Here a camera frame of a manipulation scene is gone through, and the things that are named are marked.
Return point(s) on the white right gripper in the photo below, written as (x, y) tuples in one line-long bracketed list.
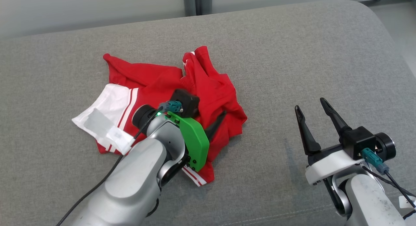
[(328, 164)]

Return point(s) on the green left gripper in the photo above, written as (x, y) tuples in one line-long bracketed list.
[(195, 144)]

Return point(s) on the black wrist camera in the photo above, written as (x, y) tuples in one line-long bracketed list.
[(357, 140), (187, 101)]

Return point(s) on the red and white garment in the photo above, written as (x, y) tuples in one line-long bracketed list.
[(211, 86)]

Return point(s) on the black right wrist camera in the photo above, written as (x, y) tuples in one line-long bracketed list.
[(357, 140)]

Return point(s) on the white paper label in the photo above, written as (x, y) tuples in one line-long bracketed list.
[(408, 201)]

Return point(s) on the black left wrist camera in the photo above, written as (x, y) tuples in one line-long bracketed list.
[(187, 101)]

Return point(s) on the grey partition post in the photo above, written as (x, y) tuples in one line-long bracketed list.
[(206, 2), (190, 3)]

